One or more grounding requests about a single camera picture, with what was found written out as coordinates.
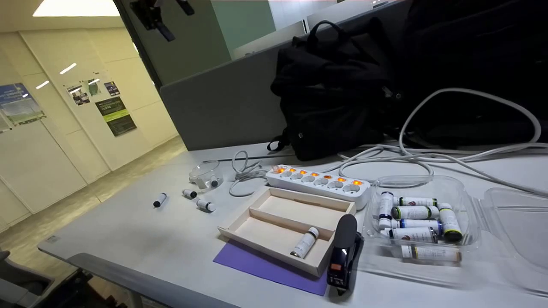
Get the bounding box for purple paper sheet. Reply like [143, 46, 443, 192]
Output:
[213, 239, 329, 296]

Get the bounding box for small clear plastic cup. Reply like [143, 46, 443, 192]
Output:
[189, 160, 224, 190]

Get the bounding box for row of small wall posters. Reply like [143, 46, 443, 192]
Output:
[65, 79, 122, 107]

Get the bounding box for black backpack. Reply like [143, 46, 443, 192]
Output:
[267, 19, 412, 163]

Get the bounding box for white power strip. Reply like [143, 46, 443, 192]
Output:
[265, 165, 372, 211]

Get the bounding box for small white bottle black cap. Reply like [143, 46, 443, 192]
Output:
[290, 227, 320, 259]

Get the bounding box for clear plastic clamshell container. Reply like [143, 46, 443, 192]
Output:
[364, 175, 548, 296]

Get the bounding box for thick white cable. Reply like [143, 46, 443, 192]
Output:
[333, 88, 548, 198]

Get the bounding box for small bottle yellow band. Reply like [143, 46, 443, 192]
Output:
[438, 203, 464, 243]

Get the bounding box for small bottle orange band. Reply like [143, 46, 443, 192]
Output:
[400, 245, 462, 263]

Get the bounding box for small bottle blue band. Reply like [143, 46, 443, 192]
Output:
[379, 218, 444, 234]
[379, 191, 395, 220]

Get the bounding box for small bottle green band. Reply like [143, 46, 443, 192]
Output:
[398, 197, 438, 208]
[390, 206, 441, 221]

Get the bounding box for ceiling light panel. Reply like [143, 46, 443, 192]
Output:
[32, 0, 121, 18]

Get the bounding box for blue wall poster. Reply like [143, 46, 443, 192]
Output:
[0, 83, 47, 130]

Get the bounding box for coil of grey cable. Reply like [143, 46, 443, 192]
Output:
[228, 150, 269, 198]

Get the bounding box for black stapler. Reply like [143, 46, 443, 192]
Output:
[326, 214, 364, 296]

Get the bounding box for beige cardboard tray box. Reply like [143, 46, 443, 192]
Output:
[217, 187, 357, 278]

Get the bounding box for office chair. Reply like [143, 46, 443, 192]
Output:
[0, 250, 129, 308]

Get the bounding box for black and green wall poster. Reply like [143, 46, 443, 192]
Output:
[95, 96, 138, 138]

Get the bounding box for grey desk partition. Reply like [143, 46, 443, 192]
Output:
[159, 0, 414, 151]

